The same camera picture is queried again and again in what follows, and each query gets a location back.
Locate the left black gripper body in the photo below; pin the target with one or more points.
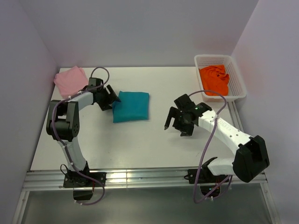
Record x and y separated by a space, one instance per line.
105 99

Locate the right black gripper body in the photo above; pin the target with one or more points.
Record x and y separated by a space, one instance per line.
181 122

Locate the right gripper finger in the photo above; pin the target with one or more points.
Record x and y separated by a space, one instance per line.
171 114
187 133

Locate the teal t-shirt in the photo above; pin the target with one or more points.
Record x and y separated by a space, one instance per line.
134 106

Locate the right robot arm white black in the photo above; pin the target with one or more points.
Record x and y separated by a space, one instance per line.
250 153

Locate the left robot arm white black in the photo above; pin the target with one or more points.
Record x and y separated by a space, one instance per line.
63 122

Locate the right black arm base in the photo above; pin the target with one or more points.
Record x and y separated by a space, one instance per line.
205 176

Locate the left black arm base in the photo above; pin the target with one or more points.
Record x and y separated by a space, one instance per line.
74 180

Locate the folded pink t-shirt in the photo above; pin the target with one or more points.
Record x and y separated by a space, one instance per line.
71 81

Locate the orange t-shirt in basket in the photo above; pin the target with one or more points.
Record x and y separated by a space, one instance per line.
215 78

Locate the white plastic basket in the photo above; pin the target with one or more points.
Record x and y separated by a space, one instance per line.
236 86

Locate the aluminium mounting rail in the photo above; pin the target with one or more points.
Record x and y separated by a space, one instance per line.
115 179

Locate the black box under rail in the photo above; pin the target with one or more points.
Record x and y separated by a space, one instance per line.
82 195

